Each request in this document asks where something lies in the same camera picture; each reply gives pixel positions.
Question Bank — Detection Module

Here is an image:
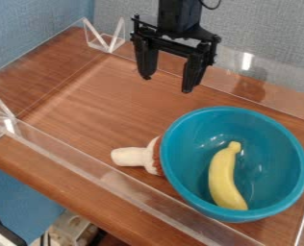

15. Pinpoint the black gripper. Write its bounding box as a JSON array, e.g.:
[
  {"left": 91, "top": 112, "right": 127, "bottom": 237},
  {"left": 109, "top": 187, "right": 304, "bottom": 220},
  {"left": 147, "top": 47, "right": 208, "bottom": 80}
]
[{"left": 129, "top": 0, "right": 220, "bottom": 93}]

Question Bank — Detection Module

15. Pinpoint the yellow toy banana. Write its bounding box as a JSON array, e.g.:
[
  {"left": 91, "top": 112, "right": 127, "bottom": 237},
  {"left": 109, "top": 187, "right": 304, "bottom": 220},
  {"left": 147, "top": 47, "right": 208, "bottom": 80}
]
[{"left": 208, "top": 141, "right": 248, "bottom": 210}]

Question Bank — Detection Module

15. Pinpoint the blue plastic bowl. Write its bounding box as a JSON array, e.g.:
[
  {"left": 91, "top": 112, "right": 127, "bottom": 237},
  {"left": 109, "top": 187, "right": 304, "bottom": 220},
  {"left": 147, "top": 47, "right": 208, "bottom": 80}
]
[{"left": 159, "top": 106, "right": 304, "bottom": 223}]

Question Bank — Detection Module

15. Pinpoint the clear acrylic back barrier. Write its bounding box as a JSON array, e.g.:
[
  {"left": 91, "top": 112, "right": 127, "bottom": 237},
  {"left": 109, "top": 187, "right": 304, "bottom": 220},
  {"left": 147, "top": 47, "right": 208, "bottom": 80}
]
[{"left": 111, "top": 18, "right": 304, "bottom": 124}]

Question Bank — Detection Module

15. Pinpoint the clear acrylic barrier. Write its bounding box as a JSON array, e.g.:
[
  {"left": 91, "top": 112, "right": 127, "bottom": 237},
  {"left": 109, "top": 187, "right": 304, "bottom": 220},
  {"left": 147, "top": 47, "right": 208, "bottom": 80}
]
[
  {"left": 5, "top": 120, "right": 263, "bottom": 246},
  {"left": 111, "top": 18, "right": 304, "bottom": 124}
]

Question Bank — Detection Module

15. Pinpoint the plush toy mushroom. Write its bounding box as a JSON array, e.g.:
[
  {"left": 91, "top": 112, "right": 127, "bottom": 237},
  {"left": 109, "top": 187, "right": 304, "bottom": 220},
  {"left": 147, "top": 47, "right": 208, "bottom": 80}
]
[{"left": 111, "top": 135, "right": 163, "bottom": 176}]

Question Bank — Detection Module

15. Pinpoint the clear acrylic front barrier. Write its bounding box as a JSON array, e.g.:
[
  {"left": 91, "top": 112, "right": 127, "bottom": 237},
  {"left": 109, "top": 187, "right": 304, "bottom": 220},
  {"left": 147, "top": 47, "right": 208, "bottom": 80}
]
[{"left": 5, "top": 120, "right": 263, "bottom": 246}]

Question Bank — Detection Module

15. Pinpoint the clear acrylic corner bracket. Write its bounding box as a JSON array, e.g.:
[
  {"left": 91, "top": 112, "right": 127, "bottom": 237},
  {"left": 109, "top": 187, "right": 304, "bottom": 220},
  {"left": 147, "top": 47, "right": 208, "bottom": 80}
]
[{"left": 83, "top": 18, "right": 124, "bottom": 54}]

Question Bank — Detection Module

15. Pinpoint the black cable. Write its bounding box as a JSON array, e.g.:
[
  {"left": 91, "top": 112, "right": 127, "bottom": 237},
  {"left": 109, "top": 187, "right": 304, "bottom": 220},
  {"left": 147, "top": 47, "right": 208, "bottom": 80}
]
[{"left": 197, "top": 0, "right": 222, "bottom": 11}]

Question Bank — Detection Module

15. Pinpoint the grey metal frame below table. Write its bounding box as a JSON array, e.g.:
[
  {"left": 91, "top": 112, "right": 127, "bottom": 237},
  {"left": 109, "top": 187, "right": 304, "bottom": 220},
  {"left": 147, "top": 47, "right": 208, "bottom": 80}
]
[{"left": 29, "top": 210, "right": 99, "bottom": 246}]

